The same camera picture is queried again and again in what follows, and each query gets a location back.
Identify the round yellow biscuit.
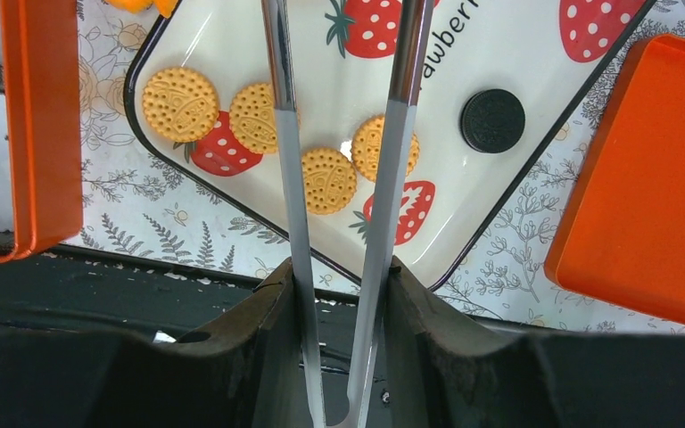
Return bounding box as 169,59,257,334
142,67,220,143
351,115,421,184
228,83,278,154
301,147,358,215

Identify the orange compartment cookie box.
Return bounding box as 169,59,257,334
0,1,83,263

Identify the orange fish cookie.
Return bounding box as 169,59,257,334
106,0,178,18

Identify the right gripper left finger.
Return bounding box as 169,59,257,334
0,260,306,427

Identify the orange box lid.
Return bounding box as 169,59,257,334
544,34,685,325

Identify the black sandwich cookie right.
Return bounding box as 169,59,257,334
458,88,526,154

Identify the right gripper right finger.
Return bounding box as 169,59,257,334
384,260,685,427

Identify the floral table mat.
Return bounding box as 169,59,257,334
72,1,685,334

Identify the white strawberry tray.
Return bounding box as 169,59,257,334
124,1,651,289

